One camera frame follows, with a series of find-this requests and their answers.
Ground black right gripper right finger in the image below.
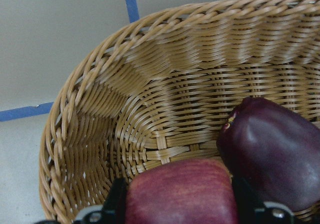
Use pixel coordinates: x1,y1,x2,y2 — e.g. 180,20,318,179
231,176,265,224

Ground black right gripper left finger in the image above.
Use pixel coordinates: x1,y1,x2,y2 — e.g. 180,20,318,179
101,178,127,224

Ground dark red apple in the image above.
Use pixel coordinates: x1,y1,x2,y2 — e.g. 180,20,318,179
216,97,320,212

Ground bright red apple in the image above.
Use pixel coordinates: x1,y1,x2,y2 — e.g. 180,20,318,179
125,158,240,224

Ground woven wicker basket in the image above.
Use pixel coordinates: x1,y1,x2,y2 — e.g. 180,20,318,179
39,0,320,224

